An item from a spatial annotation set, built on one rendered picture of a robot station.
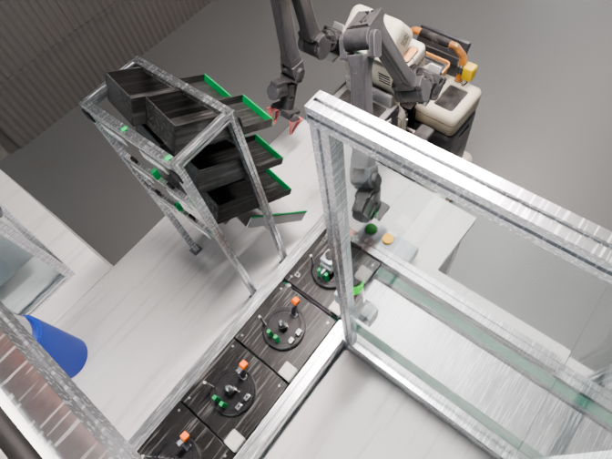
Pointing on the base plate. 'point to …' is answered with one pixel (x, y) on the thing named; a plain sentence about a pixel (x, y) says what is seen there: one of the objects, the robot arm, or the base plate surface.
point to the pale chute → (281, 213)
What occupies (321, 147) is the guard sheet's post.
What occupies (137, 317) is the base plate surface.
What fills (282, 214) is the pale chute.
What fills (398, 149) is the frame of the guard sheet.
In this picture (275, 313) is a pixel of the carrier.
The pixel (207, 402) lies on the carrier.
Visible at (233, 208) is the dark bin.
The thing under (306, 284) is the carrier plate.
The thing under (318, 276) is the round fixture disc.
